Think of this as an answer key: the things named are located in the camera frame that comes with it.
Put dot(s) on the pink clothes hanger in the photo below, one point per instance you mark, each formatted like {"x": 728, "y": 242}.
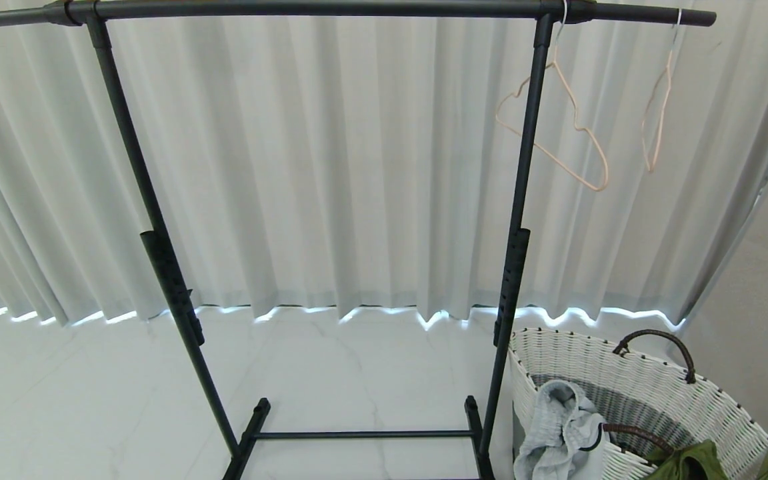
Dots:
{"x": 669, "y": 70}
{"x": 563, "y": 86}

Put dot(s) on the white curtain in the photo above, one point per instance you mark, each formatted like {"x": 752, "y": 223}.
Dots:
{"x": 357, "y": 166}

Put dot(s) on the pale grey garment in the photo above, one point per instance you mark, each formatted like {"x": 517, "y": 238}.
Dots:
{"x": 550, "y": 426}

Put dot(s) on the black clothes rack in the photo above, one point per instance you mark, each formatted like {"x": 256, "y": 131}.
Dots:
{"x": 324, "y": 8}

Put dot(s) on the white laundry basket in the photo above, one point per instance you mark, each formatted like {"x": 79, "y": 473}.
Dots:
{"x": 624, "y": 373}

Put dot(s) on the green printed garment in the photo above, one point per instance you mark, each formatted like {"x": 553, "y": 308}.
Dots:
{"x": 690, "y": 463}

